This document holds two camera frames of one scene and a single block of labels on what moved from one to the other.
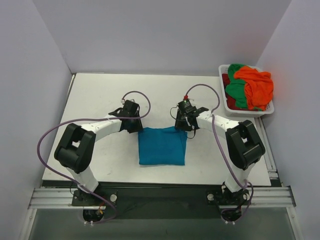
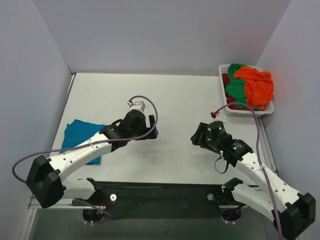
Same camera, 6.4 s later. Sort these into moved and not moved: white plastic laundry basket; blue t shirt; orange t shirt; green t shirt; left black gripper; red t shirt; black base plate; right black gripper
Moved: blue t shirt; left black gripper; right black gripper
Not moved: black base plate; orange t shirt; white plastic laundry basket; green t shirt; red t shirt
